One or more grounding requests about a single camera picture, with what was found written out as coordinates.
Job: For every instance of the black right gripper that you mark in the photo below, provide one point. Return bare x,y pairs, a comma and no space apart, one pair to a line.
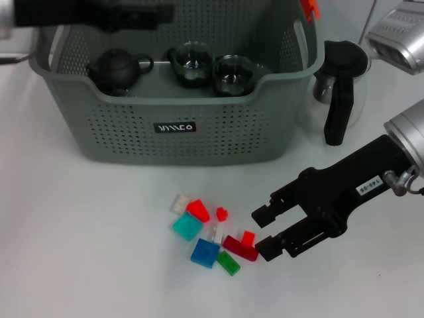
348,185

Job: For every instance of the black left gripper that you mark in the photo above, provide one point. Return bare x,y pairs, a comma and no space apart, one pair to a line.
66,13

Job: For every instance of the red small square block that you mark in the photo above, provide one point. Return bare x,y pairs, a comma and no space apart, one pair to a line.
248,238

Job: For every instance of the green rectangular block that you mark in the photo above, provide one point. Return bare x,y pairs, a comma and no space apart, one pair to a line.
228,263

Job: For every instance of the glass teapot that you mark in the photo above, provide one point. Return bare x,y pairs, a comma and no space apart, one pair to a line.
193,66
233,91

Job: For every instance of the blue square block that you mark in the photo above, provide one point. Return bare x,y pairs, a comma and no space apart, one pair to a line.
205,253

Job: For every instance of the dark red long block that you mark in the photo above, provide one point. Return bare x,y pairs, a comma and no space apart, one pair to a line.
238,250

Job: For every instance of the tiny red stud block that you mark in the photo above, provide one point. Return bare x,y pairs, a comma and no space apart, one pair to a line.
222,214

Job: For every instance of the white small block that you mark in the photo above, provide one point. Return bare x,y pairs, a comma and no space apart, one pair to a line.
217,233

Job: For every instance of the orange red sloped block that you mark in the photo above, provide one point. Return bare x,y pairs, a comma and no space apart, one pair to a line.
198,210

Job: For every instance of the teal square block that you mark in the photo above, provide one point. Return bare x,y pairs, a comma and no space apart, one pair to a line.
186,226

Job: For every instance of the translucent white pink block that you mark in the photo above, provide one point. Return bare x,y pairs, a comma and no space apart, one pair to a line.
180,202

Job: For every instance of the grey perforated plastic storage basket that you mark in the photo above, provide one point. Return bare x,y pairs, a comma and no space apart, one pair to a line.
175,142

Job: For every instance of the black ceramic teapot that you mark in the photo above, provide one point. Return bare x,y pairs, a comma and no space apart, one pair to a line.
116,69

